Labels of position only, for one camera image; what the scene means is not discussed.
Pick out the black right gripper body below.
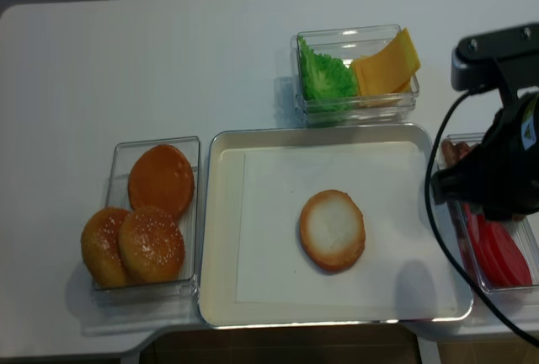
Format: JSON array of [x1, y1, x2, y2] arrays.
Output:
[[431, 93, 538, 221]]

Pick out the clear patty tomato container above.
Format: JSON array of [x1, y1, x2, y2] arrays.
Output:
[[435, 131, 539, 302]]

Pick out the green lettuce leaf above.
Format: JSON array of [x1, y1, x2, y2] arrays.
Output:
[[297, 35, 358, 112]]

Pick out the white metal tray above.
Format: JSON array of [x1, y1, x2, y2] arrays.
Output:
[[199, 123, 472, 328]]

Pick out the bottom bun on tray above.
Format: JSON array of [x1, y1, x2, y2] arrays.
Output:
[[299, 190, 366, 272]]

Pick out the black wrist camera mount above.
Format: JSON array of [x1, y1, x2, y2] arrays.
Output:
[[451, 23, 538, 107]]

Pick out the red tomato slices stack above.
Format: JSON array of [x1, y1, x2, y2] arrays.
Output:
[[481, 221, 532, 287]]

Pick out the smooth bun half in container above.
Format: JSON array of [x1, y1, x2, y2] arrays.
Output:
[[128, 144, 195, 220]]

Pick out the left sesame top bun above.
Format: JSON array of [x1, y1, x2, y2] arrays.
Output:
[[81, 207, 131, 288]]

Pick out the sesame bun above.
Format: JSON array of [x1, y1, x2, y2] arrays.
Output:
[[118, 206, 185, 284], [81, 207, 131, 288]]

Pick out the clear lettuce cheese container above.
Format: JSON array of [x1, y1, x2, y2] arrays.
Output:
[[291, 24, 419, 126]]

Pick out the black camera cable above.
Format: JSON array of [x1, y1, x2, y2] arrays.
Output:
[[424, 88, 539, 348]]

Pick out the white paper sheet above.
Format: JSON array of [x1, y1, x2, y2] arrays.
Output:
[[236, 142, 469, 318]]

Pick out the right sesame top bun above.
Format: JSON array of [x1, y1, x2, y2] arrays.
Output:
[[118, 206, 185, 284]]

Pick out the red tomato slice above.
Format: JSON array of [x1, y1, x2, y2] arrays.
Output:
[[463, 203, 489, 283]]

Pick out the brown meat patty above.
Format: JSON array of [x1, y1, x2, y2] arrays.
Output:
[[440, 139, 461, 169], [454, 142, 478, 161]]

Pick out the clear bun container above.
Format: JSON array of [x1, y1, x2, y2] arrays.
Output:
[[92, 136, 200, 304]]

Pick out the yellow cheese slices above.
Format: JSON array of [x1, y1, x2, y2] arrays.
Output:
[[349, 28, 421, 107]]

